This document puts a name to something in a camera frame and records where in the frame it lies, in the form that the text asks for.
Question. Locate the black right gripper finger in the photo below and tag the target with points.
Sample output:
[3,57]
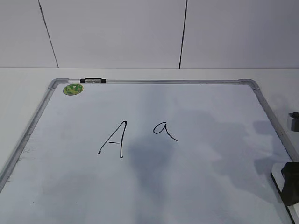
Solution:
[290,191]

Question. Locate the green round magnet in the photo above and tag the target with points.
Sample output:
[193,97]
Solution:
[73,89]

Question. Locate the black silver marker clip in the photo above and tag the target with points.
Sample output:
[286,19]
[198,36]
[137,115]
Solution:
[93,80]

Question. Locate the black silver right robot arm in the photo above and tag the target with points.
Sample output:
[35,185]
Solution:
[293,121]

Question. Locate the white framed whiteboard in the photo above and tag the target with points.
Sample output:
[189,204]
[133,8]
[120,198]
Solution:
[148,152]

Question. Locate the white whiteboard eraser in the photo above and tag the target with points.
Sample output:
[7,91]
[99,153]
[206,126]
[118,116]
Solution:
[278,181]

